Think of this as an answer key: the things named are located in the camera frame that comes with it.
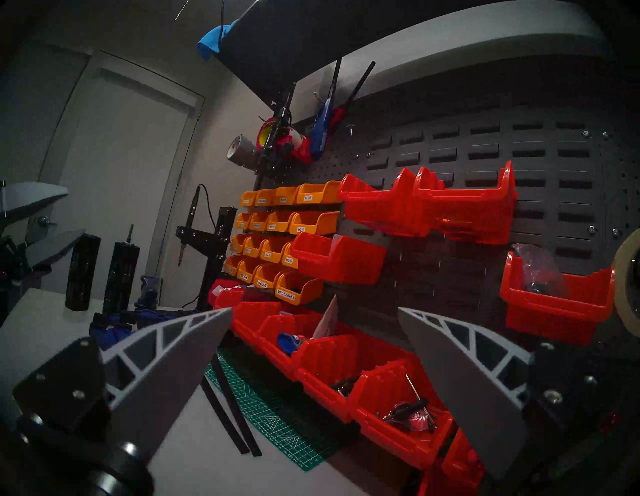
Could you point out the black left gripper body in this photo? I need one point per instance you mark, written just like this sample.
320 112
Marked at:
15 280

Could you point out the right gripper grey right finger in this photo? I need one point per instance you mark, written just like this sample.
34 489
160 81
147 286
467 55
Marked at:
475 390

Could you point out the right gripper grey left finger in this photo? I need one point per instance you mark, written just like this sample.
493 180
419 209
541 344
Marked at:
160 375

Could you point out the red plastic tool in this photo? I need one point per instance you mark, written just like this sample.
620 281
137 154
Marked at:
300 150

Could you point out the black soldering iron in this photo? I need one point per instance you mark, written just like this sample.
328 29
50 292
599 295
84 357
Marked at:
192 205

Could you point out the clear bag of black parts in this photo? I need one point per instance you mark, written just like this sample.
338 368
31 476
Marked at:
537 270

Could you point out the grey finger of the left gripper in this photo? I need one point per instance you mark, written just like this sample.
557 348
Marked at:
55 247
30 197

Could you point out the red yellow tape roll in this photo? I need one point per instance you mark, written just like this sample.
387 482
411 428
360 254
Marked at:
265 132

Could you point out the grey duct tape roll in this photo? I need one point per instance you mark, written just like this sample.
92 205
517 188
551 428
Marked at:
245 150

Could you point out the orange bin M4X4X6 label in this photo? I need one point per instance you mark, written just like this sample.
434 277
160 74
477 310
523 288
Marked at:
259 222

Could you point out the black flat strip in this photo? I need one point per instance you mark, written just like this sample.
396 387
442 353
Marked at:
240 410
225 415

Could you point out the blue glove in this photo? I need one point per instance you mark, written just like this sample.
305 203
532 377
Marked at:
215 40

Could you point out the orange bin M2.5-5 label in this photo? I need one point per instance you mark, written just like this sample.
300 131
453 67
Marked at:
266 277

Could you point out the orange bin M3-12 label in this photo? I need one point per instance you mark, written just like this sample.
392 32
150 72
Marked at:
254 247

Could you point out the orange bin M3-8 label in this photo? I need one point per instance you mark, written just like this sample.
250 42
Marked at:
273 250

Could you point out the beige masking tape roll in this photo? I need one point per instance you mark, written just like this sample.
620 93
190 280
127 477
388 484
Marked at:
625 300

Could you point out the blue stick lighter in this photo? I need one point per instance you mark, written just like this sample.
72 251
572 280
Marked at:
320 130

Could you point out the orange bin M2.5-6 label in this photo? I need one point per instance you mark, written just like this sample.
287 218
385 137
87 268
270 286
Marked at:
248 271

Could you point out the white door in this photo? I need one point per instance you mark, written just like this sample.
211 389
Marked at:
115 175

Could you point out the green cutting mat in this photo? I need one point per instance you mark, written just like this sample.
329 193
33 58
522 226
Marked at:
280 420

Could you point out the black cylinder with thin tip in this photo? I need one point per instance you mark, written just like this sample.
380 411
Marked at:
120 280

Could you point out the red stick lighter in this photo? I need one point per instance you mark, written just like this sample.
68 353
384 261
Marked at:
339 117

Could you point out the orange bin M3-6 label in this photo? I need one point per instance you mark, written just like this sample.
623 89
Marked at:
289 257

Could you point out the orange bin M4-0.7X6 HEX label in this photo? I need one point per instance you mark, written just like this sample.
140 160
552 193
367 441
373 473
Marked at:
300 292

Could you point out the orange bin M3X8 BAD label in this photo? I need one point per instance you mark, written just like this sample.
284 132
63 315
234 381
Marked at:
265 198

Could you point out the black overhead shelf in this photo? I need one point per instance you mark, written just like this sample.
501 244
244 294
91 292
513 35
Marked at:
325 35

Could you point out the small blue object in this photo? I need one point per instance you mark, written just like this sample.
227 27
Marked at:
290 344

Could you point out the orange parts bin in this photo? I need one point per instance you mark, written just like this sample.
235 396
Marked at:
243 221
238 243
232 266

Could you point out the folded paper user manual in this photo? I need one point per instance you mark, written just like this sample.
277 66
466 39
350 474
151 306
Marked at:
326 322

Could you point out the red plastic parts bin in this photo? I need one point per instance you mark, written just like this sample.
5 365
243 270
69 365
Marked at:
550 320
272 350
395 445
462 465
222 287
385 215
340 265
320 390
230 299
465 215
250 320

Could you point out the orange bin M4-6 label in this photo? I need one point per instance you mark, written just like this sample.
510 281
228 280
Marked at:
280 223

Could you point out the orange bin M3-4 label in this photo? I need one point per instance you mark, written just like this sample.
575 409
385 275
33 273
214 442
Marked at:
315 225

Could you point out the orange bin M3X6 label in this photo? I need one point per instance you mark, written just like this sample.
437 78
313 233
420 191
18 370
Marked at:
320 194

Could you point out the orange bin M3X3X4 label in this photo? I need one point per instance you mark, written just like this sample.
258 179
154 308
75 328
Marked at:
248 199

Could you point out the grey pegboard wall panel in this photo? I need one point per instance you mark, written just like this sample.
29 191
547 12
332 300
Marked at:
500 150

